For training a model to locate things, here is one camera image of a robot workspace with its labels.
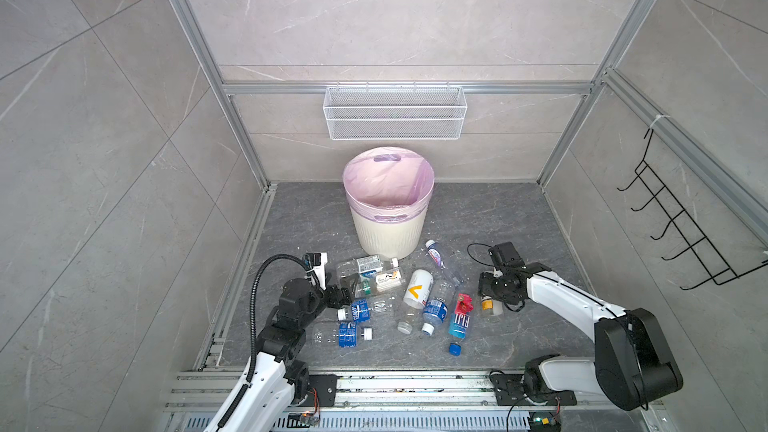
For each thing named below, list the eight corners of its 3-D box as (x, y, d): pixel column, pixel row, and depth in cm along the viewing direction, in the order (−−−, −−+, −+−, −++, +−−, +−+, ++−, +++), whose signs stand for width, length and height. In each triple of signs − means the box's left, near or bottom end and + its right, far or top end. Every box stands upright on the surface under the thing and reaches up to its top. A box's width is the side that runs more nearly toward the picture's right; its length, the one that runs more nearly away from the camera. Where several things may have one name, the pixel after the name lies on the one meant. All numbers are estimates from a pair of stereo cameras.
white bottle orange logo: (402, 305, 89) (403, 298, 85) (411, 273, 96) (412, 265, 92) (426, 312, 87) (428, 305, 83) (433, 279, 94) (435, 272, 90)
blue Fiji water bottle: (447, 334, 84) (450, 327, 79) (455, 299, 90) (459, 291, 86) (463, 340, 83) (467, 334, 78) (471, 305, 89) (475, 297, 85)
